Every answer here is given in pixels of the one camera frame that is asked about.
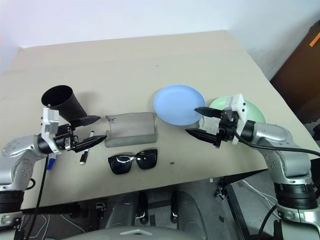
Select blue and white marker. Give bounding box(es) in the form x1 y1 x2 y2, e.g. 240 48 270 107
46 152 57 171

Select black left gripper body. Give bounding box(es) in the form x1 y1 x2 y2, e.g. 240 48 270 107
53 123 81 152

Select white crumpled tissue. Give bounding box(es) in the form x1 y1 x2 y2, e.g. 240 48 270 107
198 116 221 135

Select grey rounded robot leg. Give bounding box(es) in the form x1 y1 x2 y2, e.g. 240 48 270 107
105 199 141 230
174 190 209 230

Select grey robot torso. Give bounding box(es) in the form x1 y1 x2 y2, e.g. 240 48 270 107
61 224 250 240

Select brown wooden cabinet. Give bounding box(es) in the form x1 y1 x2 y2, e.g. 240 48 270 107
269 20 320 124

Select white floor cable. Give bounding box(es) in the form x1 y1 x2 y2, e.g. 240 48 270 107
240 179 280 210

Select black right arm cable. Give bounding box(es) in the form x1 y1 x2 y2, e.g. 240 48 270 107
233 129 320 160

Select blue plate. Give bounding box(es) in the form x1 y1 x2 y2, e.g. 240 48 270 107
152 83 207 127

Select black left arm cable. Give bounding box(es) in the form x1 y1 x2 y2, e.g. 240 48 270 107
27 154 49 240

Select black sunglasses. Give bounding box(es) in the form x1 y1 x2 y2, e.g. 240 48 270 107
107 148 159 176

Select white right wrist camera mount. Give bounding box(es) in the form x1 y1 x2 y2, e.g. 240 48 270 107
223 93 249 146

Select orange tape strip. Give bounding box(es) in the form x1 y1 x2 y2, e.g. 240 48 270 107
308 33 320 48

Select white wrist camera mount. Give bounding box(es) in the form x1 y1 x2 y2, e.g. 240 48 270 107
223 93 249 146
40 106 61 155

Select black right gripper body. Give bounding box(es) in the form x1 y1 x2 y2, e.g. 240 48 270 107
214 109 241 149

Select black metal table frame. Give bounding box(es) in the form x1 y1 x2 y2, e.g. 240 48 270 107
216 167 271 240

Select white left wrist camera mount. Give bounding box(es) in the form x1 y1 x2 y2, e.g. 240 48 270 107
40 106 61 155

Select black cylindrical pen cup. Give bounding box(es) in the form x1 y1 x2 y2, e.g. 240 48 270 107
40 84 89 124

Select green plate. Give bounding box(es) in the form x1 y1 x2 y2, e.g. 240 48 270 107
208 96 266 125

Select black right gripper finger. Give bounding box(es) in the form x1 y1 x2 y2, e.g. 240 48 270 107
194 106 222 118
184 128 219 147

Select black marker pen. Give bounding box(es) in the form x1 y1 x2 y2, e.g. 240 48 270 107
79 130 96 167

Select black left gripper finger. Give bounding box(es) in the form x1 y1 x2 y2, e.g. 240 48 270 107
70 115 102 127
74 135 108 154

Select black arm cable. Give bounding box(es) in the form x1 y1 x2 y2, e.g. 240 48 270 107
27 154 49 240
233 129 320 160

